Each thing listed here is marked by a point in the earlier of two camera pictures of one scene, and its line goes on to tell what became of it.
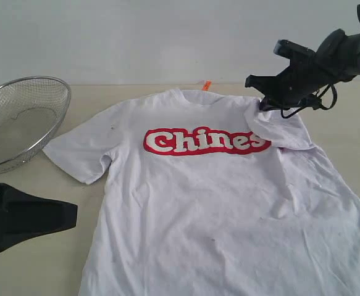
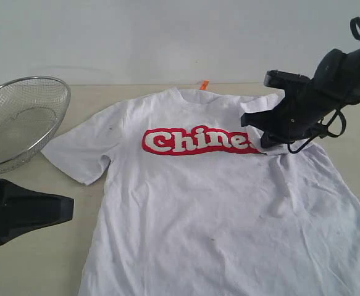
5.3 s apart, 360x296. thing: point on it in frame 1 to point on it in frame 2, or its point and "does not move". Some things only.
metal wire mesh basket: (18, 118) does not move
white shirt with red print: (204, 198) does not move
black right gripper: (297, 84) to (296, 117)
